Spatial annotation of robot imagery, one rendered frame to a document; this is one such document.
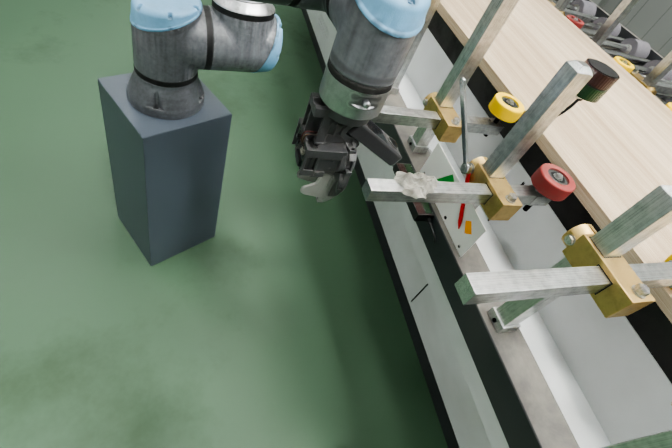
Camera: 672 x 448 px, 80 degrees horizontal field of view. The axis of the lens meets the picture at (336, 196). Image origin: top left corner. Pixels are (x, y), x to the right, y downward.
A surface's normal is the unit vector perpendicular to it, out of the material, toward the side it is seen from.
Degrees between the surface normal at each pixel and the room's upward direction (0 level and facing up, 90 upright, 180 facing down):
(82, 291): 0
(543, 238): 90
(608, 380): 90
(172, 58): 90
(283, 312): 0
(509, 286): 0
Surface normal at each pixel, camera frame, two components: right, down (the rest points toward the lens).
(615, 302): -0.93, -0.03
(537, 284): 0.29, -0.64
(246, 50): 0.38, 0.68
